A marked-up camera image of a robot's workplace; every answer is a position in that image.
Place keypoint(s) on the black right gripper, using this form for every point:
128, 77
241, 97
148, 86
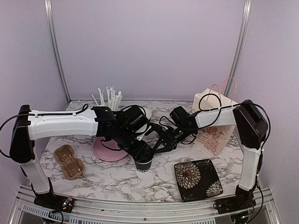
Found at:
170, 139

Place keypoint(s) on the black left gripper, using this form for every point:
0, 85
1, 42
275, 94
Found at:
142, 153

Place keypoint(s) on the black paper coffee cup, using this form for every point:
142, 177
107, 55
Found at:
147, 112

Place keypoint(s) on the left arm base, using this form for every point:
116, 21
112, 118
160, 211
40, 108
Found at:
53, 201

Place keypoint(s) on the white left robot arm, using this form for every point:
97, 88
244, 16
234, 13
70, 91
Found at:
31, 125

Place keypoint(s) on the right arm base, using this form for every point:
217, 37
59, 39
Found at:
242, 200

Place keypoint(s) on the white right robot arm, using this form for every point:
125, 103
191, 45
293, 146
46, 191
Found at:
250, 120

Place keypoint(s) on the white wrapped straws bundle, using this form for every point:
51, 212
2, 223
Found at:
110, 98

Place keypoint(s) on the pink round plate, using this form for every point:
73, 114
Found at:
106, 154

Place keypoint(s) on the black floral square plate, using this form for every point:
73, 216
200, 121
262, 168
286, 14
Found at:
197, 180

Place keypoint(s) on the brown cardboard cup carrier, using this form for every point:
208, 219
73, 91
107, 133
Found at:
72, 167

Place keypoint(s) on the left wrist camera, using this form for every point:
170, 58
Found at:
140, 133

